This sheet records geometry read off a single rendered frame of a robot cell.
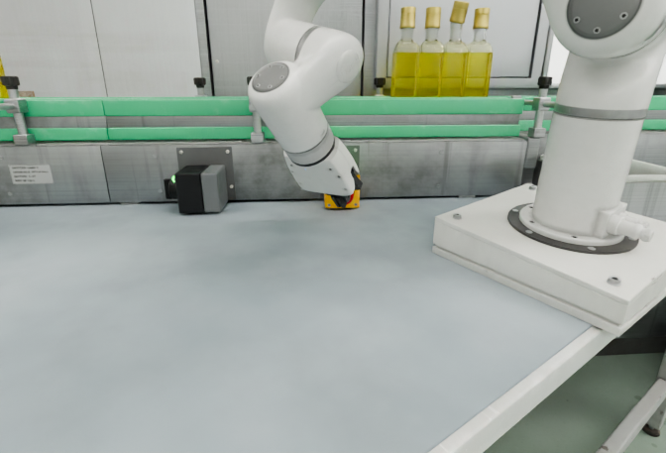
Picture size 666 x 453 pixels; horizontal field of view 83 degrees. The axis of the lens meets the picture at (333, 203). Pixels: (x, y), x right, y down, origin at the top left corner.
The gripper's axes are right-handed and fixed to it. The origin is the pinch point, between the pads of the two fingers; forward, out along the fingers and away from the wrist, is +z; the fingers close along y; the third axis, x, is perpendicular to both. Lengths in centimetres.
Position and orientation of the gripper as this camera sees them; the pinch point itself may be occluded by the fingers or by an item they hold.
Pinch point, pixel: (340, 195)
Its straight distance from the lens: 69.0
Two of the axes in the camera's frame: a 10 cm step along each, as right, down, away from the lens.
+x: 3.1, -8.7, 3.9
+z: 3.1, 4.8, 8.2
